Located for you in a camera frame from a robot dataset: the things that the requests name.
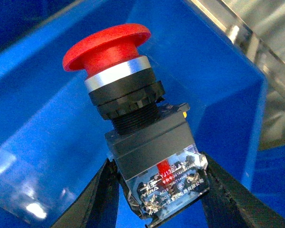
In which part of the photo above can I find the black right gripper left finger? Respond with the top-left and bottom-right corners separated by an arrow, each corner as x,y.
51,159 -> 119,228

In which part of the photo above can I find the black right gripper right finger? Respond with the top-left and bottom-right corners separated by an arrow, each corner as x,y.
201,153 -> 285,228

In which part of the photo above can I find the red mushroom push button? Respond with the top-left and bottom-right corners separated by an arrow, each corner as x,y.
63,23 -> 209,228

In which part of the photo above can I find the blue target bin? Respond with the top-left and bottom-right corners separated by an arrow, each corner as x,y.
0,0 -> 267,228

